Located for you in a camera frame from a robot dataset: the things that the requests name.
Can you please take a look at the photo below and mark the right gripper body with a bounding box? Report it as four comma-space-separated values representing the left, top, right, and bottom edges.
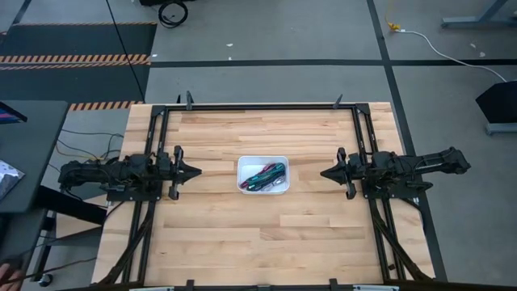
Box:
337, 147, 367, 200

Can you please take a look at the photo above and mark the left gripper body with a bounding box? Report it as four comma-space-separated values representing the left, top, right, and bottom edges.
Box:
155, 145, 186, 201

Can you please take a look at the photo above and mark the dark purple braided USB-C cable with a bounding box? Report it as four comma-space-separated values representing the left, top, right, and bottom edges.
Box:
240, 173, 263, 191

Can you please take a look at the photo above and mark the white USB-C cable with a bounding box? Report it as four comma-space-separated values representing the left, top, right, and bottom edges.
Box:
261, 176, 286, 192

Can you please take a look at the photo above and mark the bundle of coloured cables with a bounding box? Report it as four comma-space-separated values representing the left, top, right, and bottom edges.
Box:
246, 162, 287, 192

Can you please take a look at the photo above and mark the white plastic bin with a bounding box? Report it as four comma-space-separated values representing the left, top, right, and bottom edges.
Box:
236, 155, 291, 196

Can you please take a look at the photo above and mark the pink black braided USB-C cable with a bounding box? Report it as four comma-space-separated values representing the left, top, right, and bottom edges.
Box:
252, 162, 278, 179

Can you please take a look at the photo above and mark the dark grey desk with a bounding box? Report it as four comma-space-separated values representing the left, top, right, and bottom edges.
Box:
0, 99, 69, 264

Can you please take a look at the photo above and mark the yellow power plug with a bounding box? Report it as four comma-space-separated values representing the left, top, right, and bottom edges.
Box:
385, 0, 401, 33

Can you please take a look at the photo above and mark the black hazard-striped floor mat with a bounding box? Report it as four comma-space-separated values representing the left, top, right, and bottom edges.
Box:
0, 21, 158, 112

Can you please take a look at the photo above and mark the black computer monitor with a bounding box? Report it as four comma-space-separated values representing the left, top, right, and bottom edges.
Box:
0, 100, 29, 125

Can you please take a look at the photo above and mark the person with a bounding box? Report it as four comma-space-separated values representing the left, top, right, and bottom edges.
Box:
0, 263, 24, 291

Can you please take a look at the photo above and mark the grey desk leg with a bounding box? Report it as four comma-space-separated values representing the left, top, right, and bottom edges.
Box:
440, 0, 517, 30

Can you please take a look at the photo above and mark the black aluminium table frame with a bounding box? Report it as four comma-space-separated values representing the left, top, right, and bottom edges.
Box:
96, 91, 435, 291

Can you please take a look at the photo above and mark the black hanging cable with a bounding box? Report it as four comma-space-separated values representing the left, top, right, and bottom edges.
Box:
105, 0, 146, 103

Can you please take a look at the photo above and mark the white power cable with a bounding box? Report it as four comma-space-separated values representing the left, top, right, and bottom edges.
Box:
397, 28, 508, 83

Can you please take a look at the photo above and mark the coiled black cable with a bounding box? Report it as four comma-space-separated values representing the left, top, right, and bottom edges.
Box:
158, 0, 190, 29

